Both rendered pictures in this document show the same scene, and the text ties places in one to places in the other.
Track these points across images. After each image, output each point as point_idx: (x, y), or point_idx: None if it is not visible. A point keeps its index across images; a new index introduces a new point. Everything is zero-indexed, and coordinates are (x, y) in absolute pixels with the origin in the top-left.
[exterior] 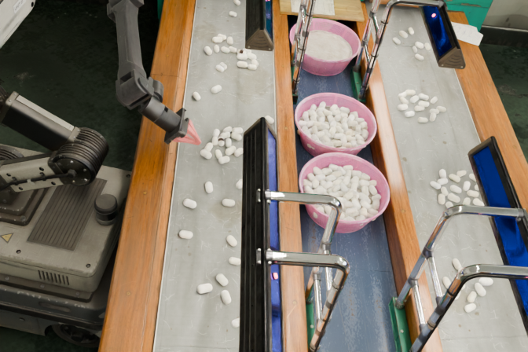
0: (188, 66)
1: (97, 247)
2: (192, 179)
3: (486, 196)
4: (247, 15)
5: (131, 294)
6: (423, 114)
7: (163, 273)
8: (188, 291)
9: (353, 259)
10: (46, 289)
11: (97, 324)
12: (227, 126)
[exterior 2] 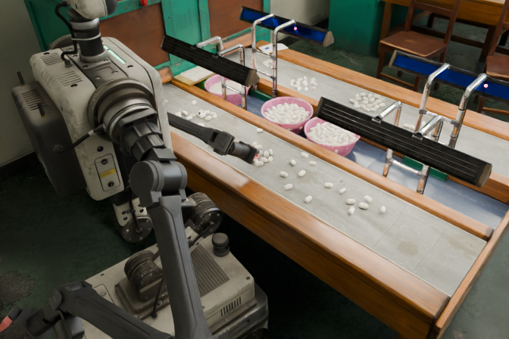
0: (183, 137)
1: (238, 266)
2: (270, 178)
3: (420, 73)
4: (226, 73)
5: (332, 238)
6: (309, 86)
7: (326, 222)
8: (346, 218)
9: (367, 159)
10: (230, 318)
11: (264, 316)
12: None
